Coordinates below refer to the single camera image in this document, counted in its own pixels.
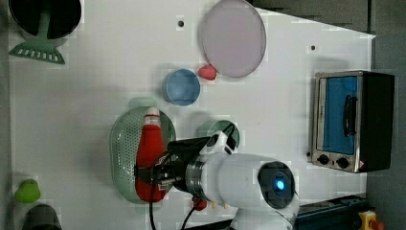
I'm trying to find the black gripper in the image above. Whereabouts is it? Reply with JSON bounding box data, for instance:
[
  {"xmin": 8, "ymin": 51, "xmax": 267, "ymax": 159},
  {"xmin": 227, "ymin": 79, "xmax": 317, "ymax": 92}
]
[{"xmin": 134, "ymin": 136, "xmax": 210, "ymax": 192}]

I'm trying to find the red ketchup bottle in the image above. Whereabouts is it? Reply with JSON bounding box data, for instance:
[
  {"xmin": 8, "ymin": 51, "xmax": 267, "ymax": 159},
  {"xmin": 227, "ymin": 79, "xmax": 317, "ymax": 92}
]
[{"xmin": 135, "ymin": 107, "xmax": 167, "ymax": 202}]

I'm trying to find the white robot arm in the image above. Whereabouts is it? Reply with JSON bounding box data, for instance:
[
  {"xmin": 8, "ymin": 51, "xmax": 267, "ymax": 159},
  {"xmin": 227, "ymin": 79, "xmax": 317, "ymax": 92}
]
[{"xmin": 134, "ymin": 134, "xmax": 299, "ymax": 230}]

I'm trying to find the green oval strainer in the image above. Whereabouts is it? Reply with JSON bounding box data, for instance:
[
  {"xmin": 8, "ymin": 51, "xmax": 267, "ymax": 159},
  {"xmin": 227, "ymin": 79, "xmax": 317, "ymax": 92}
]
[{"xmin": 109, "ymin": 105, "xmax": 177, "ymax": 205}]

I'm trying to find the red toy cap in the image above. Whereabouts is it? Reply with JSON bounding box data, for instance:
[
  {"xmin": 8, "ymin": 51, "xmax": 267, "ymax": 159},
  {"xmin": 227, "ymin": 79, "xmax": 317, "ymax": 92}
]
[{"xmin": 192, "ymin": 197, "xmax": 207, "ymax": 211}]

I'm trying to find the green round plate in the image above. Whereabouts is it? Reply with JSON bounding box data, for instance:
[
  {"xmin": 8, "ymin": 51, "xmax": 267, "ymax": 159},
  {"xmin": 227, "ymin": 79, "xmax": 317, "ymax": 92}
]
[{"xmin": 197, "ymin": 120, "xmax": 240, "ymax": 148}]

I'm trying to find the blue bowl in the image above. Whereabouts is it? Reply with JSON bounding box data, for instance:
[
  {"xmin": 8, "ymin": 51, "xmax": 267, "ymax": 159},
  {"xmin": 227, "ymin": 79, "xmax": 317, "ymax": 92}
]
[{"xmin": 162, "ymin": 69, "xmax": 200, "ymax": 106}]

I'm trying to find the red toy strawberry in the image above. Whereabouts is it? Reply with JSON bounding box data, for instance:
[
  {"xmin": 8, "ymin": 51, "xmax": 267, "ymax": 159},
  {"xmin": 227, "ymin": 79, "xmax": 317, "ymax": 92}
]
[{"xmin": 198, "ymin": 64, "xmax": 216, "ymax": 81}]

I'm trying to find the black cylinder lower left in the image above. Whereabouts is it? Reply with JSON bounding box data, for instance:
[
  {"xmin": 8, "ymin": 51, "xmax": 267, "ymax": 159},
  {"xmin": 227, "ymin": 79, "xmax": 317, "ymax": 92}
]
[{"xmin": 22, "ymin": 204, "xmax": 62, "ymax": 230}]

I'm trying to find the green toy pear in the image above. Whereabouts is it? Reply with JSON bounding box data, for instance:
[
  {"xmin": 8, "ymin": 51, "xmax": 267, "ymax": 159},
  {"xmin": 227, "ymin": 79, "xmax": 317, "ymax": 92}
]
[{"xmin": 14, "ymin": 179, "xmax": 41, "ymax": 203}]

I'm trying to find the pink round plate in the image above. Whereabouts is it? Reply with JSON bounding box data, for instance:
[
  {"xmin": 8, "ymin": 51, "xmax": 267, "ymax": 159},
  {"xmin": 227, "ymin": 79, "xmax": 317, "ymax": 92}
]
[{"xmin": 200, "ymin": 0, "xmax": 266, "ymax": 78}]

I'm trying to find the green slotted spatula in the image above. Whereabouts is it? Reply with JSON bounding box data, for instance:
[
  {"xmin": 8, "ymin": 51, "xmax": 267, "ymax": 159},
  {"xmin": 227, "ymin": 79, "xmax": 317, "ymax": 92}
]
[{"xmin": 9, "ymin": 8, "xmax": 65, "ymax": 64}]

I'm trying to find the black utensil holder cup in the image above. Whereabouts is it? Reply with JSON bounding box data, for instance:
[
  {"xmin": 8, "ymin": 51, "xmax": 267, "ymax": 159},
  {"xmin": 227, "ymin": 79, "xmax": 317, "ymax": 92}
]
[{"xmin": 9, "ymin": 0, "xmax": 81, "ymax": 39}]

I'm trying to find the black toaster oven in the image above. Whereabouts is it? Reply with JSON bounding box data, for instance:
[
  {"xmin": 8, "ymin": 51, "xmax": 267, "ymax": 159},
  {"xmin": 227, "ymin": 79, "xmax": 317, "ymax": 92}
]
[{"xmin": 311, "ymin": 71, "xmax": 395, "ymax": 173}]

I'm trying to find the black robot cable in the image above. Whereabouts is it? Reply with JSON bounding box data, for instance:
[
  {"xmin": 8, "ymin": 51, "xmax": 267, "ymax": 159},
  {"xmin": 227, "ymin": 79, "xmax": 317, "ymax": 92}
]
[{"xmin": 148, "ymin": 149, "xmax": 205, "ymax": 230}]

